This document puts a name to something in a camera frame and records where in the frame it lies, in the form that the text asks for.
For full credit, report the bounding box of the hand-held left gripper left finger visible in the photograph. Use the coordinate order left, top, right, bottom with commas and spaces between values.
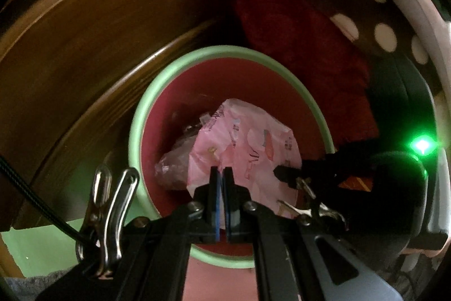
35, 165, 222, 301

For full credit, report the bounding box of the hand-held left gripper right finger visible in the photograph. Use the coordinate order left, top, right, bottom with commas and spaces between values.
223, 166, 402, 301

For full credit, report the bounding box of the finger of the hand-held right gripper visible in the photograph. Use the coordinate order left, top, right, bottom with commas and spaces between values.
273, 151, 374, 190

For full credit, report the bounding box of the pink printed tissue packet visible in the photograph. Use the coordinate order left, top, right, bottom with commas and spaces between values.
186, 98, 303, 220

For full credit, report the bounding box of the clear plastic wrapper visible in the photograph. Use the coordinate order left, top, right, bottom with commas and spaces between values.
154, 112, 212, 189

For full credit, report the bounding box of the green and red bin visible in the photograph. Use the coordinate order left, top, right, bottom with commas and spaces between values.
129, 45, 335, 268

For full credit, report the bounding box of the silver metal clip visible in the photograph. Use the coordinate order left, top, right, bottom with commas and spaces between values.
277, 177, 349, 229
76, 163, 140, 280

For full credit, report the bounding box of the pink foam mat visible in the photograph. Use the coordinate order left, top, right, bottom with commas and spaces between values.
183, 252, 258, 301

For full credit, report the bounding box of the red blanket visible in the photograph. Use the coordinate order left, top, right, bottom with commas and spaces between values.
233, 0, 379, 146

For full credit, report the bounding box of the green foam mat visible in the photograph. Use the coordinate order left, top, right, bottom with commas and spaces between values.
0, 213, 156, 278

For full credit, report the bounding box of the dark wooden nightstand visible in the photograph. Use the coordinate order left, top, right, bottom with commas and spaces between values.
0, 0, 268, 231

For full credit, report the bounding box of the grey fleece garment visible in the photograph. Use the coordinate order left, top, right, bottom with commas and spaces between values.
0, 269, 67, 301

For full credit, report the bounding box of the black braided cable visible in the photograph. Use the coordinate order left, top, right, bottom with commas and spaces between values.
0, 155, 92, 245

